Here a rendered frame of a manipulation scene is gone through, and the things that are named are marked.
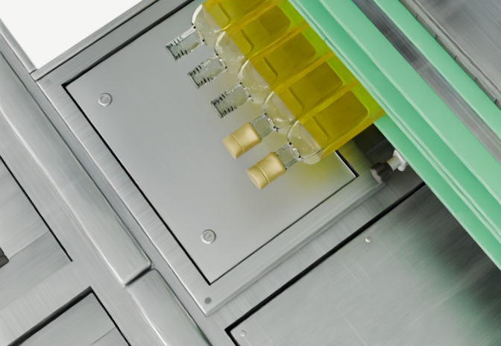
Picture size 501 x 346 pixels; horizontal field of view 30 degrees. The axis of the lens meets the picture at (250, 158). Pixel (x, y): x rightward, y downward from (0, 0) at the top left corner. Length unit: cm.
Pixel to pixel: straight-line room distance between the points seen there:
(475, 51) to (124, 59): 59
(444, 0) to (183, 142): 47
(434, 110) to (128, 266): 52
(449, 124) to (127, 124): 54
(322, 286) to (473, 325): 23
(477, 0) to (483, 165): 22
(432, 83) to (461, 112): 5
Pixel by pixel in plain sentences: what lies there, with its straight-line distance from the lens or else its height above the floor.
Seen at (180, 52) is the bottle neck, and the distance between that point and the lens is 137.
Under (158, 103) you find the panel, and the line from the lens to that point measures 148.
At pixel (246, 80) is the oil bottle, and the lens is 132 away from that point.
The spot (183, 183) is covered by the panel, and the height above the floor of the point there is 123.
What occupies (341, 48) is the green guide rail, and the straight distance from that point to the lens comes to 130.
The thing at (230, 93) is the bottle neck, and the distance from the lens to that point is 132.
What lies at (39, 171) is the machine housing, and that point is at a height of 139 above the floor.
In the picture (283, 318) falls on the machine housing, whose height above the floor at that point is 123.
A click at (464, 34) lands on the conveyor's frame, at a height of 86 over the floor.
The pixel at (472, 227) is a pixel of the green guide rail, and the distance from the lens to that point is 132.
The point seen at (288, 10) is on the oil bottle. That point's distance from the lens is 136.
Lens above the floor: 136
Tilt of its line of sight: 10 degrees down
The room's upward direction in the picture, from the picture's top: 125 degrees counter-clockwise
